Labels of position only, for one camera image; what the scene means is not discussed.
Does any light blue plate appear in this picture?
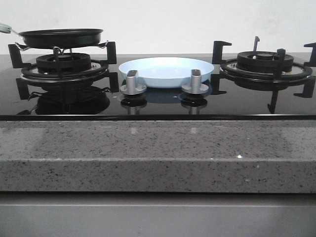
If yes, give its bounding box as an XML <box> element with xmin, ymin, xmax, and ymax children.
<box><xmin>119</xmin><ymin>57</ymin><xmax>214</xmax><ymax>88</ymax></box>

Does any right silver stove knob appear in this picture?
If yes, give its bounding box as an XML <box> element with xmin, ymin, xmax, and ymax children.
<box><xmin>181</xmin><ymin>69</ymin><xmax>209</xmax><ymax>94</ymax></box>

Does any black frying pan green handle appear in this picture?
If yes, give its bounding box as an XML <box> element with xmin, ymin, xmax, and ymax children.
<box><xmin>17</xmin><ymin>29</ymin><xmax>103</xmax><ymax>49</ymax></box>

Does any wire pan reducer stand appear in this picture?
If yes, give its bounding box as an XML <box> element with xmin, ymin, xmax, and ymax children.
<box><xmin>13</xmin><ymin>41</ymin><xmax>116</xmax><ymax>55</ymax></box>

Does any left silver stove knob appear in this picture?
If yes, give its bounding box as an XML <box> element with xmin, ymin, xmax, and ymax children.
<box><xmin>120</xmin><ymin>70</ymin><xmax>147</xmax><ymax>95</ymax></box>

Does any silver stove knob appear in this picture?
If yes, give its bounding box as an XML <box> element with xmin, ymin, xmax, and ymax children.
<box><xmin>120</xmin><ymin>70</ymin><xmax>147</xmax><ymax>95</ymax></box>
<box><xmin>181</xmin><ymin>69</ymin><xmax>209</xmax><ymax>94</ymax></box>

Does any black pan support grate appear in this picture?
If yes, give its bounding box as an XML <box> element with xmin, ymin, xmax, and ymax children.
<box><xmin>211</xmin><ymin>36</ymin><xmax>316</xmax><ymax>115</ymax></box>
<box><xmin>8</xmin><ymin>44</ymin><xmax>119</xmax><ymax>103</ymax></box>

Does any black glass cooktop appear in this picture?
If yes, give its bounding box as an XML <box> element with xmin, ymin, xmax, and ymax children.
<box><xmin>0</xmin><ymin>55</ymin><xmax>316</xmax><ymax>121</ymax></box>

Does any right black pan support grate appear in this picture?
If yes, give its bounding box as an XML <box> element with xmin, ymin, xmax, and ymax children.
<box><xmin>211</xmin><ymin>36</ymin><xmax>316</xmax><ymax>115</ymax></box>

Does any left black gas burner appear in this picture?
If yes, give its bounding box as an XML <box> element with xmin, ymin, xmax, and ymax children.
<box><xmin>36</xmin><ymin>53</ymin><xmax>91</xmax><ymax>74</ymax></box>

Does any left black pan support grate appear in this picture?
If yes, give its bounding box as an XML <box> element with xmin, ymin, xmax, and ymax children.
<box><xmin>8</xmin><ymin>44</ymin><xmax>119</xmax><ymax>103</ymax></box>

